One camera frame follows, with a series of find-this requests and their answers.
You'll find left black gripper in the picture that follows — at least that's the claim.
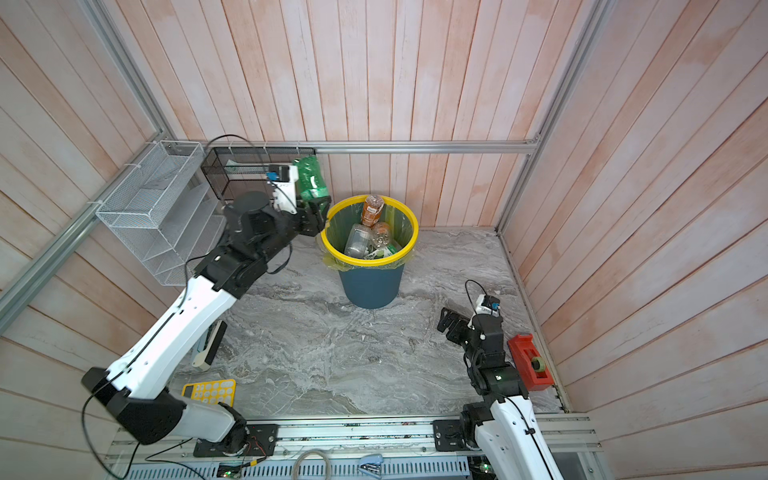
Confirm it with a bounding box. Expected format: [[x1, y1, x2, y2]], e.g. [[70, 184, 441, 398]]
[[256, 193, 334, 262]]

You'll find green plastic bottle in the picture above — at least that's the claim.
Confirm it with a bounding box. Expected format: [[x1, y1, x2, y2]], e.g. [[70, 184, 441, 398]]
[[293, 156, 330, 201]]

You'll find clear bottle white text label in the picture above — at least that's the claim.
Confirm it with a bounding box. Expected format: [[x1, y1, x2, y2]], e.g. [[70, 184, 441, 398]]
[[344, 224, 373, 259]]

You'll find brown label plastic bottle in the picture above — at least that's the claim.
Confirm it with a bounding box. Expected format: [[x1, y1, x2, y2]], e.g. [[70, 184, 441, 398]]
[[371, 222, 392, 249]]

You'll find green white label bottle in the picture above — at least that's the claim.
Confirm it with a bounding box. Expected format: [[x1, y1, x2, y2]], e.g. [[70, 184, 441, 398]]
[[364, 241, 402, 260]]

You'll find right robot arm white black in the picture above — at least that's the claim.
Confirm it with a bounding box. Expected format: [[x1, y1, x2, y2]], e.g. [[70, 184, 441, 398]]
[[437, 308, 562, 479]]

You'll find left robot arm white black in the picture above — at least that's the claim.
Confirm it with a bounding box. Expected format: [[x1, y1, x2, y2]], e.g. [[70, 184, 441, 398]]
[[82, 191, 331, 456]]

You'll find blue bin with yellow rim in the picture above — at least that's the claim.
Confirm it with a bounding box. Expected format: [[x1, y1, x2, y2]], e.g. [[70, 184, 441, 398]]
[[319, 194, 421, 310]]

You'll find yellow-green bin liner bag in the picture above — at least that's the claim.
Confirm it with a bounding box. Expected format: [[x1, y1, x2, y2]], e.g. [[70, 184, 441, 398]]
[[318, 195, 419, 272]]

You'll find blue clip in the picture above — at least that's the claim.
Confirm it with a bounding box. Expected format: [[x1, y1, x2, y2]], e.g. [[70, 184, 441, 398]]
[[357, 454, 384, 480]]

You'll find white black eraser brush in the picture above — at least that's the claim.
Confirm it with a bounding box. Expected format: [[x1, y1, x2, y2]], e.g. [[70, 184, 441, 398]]
[[191, 320, 228, 371]]

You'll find yellow perforated plate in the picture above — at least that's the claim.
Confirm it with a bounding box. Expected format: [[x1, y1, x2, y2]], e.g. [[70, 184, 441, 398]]
[[182, 379, 237, 406]]

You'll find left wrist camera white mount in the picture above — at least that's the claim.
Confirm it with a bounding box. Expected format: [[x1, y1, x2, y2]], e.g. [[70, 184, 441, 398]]
[[266, 163, 298, 214]]

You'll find black mesh wall basket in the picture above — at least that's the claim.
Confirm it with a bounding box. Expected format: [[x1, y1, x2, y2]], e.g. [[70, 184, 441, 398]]
[[201, 146, 316, 202]]

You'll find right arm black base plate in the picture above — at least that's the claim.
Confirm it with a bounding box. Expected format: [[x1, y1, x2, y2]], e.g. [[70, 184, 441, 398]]
[[432, 418, 479, 452]]

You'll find white wire mesh shelf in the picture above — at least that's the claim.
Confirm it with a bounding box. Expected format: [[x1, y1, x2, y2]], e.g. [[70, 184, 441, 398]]
[[97, 141, 225, 287]]

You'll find grey looped cable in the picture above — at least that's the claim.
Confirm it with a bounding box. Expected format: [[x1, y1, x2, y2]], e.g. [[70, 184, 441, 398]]
[[290, 448, 333, 480]]

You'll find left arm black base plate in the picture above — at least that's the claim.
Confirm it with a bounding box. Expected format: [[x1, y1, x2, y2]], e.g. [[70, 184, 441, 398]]
[[193, 423, 279, 458]]

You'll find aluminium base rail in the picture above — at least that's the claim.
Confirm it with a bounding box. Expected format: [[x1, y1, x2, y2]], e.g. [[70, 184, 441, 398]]
[[105, 413, 607, 469]]

